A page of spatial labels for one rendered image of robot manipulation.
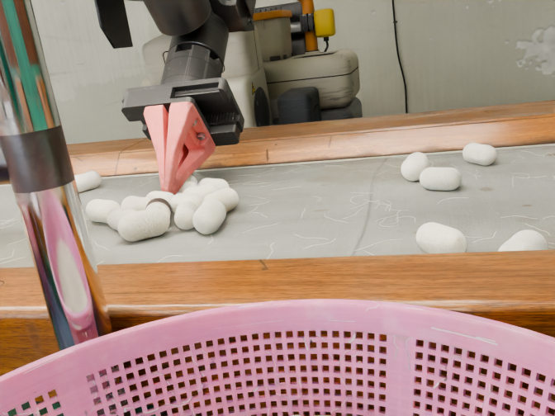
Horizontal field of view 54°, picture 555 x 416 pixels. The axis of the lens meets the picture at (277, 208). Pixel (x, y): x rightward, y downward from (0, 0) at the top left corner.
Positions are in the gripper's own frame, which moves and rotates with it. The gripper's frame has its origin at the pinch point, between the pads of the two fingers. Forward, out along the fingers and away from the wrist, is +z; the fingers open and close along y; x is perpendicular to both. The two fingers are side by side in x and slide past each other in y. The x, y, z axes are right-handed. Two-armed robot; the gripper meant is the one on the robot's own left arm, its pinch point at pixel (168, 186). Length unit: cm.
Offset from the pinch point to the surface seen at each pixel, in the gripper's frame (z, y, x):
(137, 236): 7.5, 1.0, -4.8
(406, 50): -150, 22, 133
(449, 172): 0.5, 23.6, 0.1
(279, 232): 7.0, 11.4, -3.4
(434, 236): 10.2, 21.8, -8.1
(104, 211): 3.9, -3.8, -2.7
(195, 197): 2.7, 3.7, -2.0
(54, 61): -162, -147, 123
